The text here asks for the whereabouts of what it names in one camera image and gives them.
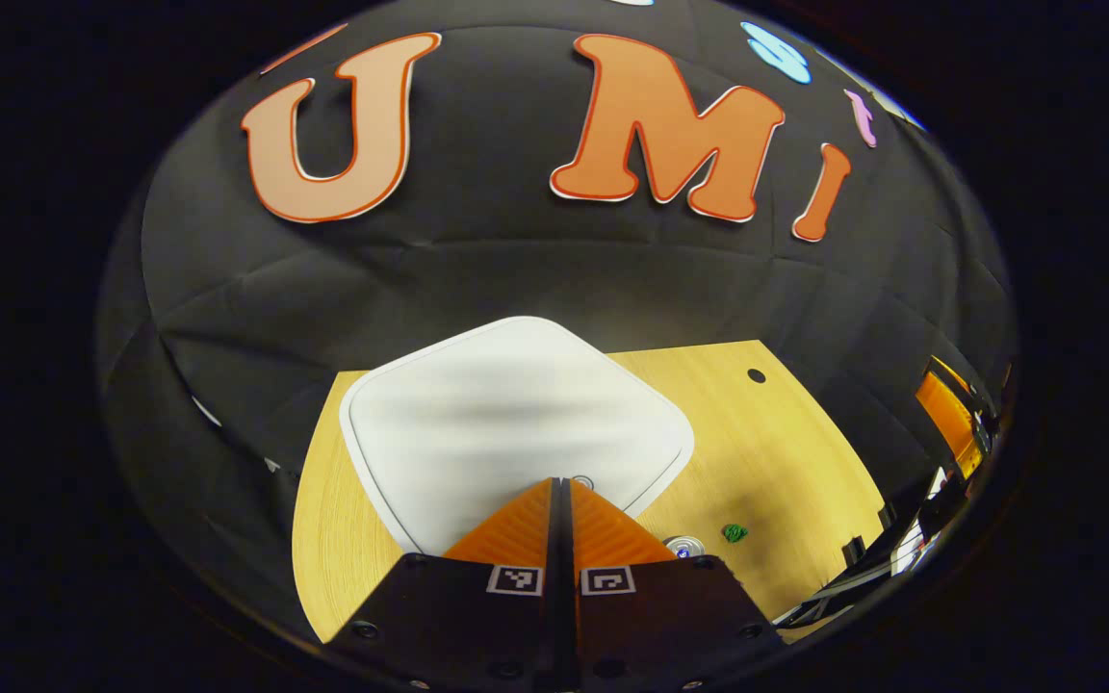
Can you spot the silver pop can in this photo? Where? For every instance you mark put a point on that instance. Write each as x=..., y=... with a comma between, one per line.
x=684, y=546

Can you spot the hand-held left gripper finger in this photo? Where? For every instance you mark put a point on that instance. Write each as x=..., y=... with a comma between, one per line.
x=555, y=626
x=571, y=626

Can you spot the green paper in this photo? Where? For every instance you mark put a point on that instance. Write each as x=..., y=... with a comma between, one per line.
x=735, y=532

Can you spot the white desktop garbage bin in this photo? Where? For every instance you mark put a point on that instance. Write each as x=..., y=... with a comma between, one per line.
x=506, y=423

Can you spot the black backdrop cloth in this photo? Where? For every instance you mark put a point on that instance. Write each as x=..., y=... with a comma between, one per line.
x=516, y=269

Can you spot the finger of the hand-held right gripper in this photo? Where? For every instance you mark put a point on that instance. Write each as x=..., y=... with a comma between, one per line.
x=949, y=419

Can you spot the black desk clamp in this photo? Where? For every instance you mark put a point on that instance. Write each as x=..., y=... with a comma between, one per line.
x=854, y=550

